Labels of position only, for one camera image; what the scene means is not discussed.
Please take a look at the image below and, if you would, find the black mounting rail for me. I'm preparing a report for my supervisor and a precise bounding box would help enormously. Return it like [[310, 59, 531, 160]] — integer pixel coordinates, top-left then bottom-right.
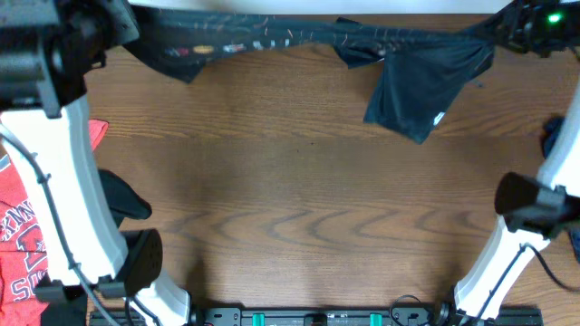
[[88, 307, 544, 326]]

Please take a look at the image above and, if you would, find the dark navy blue garment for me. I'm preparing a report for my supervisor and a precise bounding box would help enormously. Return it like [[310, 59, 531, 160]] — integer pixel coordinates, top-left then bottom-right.
[[541, 116, 580, 261]]

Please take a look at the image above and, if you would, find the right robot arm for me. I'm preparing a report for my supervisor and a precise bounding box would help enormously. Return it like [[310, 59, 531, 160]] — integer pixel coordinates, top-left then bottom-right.
[[432, 1, 579, 325]]

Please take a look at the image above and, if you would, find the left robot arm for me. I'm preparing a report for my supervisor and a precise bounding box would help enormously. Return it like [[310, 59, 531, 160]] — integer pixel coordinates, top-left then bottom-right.
[[1, 0, 195, 325]]

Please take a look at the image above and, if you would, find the red printed t-shirt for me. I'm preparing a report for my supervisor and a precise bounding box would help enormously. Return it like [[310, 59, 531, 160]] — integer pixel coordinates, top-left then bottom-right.
[[0, 118, 110, 326]]

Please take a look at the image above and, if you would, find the plain black garment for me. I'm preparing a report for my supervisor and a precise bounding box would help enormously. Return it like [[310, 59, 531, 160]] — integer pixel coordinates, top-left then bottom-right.
[[34, 169, 162, 307]]

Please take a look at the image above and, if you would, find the black orange-patterned jersey shirt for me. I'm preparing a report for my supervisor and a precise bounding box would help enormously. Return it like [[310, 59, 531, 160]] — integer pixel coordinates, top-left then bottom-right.
[[124, 6, 495, 144]]

